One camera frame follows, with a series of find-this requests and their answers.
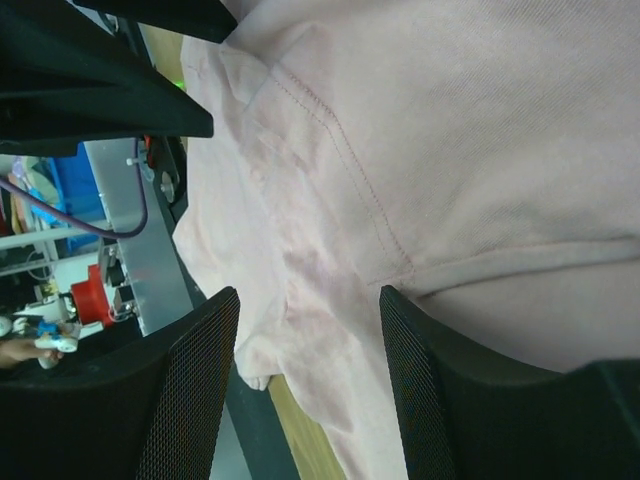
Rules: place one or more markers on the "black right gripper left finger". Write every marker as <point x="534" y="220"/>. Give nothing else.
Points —
<point x="148" y="410"/>

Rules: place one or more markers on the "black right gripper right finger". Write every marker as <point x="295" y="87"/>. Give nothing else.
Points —
<point x="467" y="412"/>

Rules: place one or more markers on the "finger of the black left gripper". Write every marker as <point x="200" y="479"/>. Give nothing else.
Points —
<point x="65" y="80"/>

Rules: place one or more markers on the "pink printed t shirt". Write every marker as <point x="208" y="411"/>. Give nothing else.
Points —
<point x="482" y="157"/>

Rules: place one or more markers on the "person hand in background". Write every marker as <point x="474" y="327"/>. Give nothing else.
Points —
<point x="16" y="351"/>

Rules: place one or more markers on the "blue storage bin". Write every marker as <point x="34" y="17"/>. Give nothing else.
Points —
<point x="66" y="184"/>

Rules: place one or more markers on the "white game controller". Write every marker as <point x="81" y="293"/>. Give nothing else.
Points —
<point x="58" y="336"/>

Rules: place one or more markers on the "red emergency stop button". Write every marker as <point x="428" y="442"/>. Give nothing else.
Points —
<point x="90" y="299"/>

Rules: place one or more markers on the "front aluminium frame rail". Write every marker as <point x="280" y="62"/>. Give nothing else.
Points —
<point x="150" y="261"/>

